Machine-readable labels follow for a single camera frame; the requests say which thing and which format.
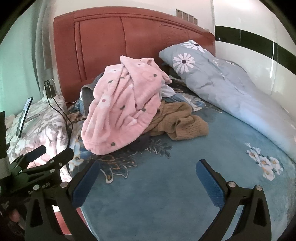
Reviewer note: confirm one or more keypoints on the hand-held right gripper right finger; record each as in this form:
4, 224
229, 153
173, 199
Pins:
210, 185

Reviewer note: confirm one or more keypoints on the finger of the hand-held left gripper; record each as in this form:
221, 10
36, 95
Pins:
62, 158
34, 154

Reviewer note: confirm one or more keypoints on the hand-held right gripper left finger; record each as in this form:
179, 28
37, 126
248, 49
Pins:
85, 183

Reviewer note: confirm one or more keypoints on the pink fleece robe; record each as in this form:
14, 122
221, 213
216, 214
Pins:
115, 104

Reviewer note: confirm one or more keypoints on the person's left hand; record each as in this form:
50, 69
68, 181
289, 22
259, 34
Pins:
15, 215

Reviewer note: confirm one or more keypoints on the pink-grey floral quilt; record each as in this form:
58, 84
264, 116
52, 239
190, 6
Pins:
44, 129

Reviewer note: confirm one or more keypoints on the black smartphone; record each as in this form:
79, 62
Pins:
24, 118

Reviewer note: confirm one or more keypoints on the blue floral bed blanket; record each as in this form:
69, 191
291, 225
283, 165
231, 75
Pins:
161, 197

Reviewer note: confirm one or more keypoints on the black charger plug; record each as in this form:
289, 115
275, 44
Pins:
50, 90

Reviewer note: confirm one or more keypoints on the brown knitted sweater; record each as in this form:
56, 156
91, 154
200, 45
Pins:
180, 122

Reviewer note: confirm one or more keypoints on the grey cloth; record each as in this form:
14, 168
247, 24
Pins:
89, 92

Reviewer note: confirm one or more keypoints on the grey-blue floral duvet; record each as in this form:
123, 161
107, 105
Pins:
219, 88

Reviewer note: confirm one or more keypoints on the light blue garment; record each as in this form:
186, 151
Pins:
167, 91

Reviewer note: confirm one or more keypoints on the white wardrobe with black stripe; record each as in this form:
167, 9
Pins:
242, 69

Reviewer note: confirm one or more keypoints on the red bed headboard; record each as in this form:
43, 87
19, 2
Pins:
138, 39

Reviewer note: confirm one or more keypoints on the grey wall panel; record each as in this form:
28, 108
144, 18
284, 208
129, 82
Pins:
186, 16

